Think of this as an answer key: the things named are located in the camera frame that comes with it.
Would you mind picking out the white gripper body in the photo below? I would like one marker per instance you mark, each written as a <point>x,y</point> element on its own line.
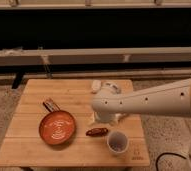
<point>112,119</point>

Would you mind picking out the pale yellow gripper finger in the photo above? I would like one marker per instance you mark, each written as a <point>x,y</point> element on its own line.
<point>91,121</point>

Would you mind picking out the dark red pepper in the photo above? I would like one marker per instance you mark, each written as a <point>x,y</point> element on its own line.
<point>97,132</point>

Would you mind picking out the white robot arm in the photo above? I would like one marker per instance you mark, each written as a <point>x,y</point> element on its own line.
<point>173,99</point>

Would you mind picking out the white cup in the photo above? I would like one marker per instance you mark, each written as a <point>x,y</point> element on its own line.
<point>117,142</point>

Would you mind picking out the small white block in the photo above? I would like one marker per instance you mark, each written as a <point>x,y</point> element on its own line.
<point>96,86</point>

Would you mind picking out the wooden table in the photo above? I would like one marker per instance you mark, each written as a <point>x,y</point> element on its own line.
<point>23,147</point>

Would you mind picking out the orange pan with wooden handle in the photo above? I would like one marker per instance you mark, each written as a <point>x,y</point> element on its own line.
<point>58,126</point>

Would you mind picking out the grey horizontal rail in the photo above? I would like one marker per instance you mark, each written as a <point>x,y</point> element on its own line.
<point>94,56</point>

